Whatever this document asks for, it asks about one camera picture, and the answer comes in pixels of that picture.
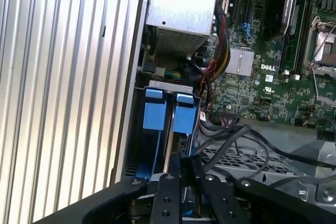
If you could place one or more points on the metal disk bay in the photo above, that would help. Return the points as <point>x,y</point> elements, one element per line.
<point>170,85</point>

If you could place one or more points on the hard disk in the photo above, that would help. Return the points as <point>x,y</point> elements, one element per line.
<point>155,115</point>

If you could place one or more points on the metal socket cover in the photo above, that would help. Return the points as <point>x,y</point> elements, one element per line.
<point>326,70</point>

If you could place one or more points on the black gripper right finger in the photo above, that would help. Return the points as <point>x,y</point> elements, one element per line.
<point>223,203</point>

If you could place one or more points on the green motherboard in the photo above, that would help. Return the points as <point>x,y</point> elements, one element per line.
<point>283,98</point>

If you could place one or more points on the CPU socket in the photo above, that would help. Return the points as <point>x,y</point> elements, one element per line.
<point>328,48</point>

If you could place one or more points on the thin locking lever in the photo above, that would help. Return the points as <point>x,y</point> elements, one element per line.
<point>316,85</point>

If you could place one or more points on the silver finned heat sink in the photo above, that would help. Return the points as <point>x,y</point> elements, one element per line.
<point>240,61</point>

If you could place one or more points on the silver power supply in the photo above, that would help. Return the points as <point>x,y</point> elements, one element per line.
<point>181,6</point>

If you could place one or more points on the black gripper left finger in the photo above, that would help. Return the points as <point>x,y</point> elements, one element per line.
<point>165,200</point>

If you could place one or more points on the black PC case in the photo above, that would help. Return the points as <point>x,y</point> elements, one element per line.
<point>136,37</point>

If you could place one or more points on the perforated metal drive cage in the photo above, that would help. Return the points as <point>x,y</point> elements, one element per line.
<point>275,163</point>

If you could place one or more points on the black graphics card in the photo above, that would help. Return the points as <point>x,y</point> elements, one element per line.
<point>278,6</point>

